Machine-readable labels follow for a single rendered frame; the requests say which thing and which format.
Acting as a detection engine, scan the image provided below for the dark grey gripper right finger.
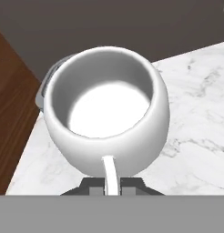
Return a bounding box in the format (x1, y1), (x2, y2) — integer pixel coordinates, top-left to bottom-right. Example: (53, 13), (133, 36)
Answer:
(118, 177), (165, 197)

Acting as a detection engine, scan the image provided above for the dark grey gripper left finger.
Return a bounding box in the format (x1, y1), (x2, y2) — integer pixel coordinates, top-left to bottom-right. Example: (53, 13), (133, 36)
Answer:
(60, 177), (107, 197)

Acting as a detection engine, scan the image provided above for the white mug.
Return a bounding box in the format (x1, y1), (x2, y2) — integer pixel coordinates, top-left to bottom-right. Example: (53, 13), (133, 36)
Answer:
(36, 46), (171, 197)

